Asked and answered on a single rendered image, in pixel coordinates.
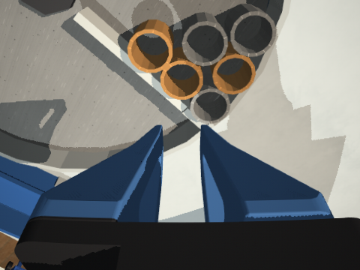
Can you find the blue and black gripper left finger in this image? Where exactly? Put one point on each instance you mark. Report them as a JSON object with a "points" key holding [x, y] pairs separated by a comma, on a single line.
{"points": [[114, 187]]}

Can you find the grey metal ring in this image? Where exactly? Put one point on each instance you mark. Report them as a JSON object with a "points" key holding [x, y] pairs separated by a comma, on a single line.
{"points": [[215, 111], [214, 53], [261, 42]]}

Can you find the bronze bushing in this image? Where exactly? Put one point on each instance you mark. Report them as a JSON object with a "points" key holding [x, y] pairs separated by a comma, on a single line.
{"points": [[143, 61], [181, 89], [237, 82]]}

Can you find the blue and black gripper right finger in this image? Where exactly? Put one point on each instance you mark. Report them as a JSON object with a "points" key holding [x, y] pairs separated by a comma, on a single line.
{"points": [[250, 189]]}

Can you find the blue crate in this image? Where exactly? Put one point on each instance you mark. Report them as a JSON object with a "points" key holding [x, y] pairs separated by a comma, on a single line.
{"points": [[16, 206]]}

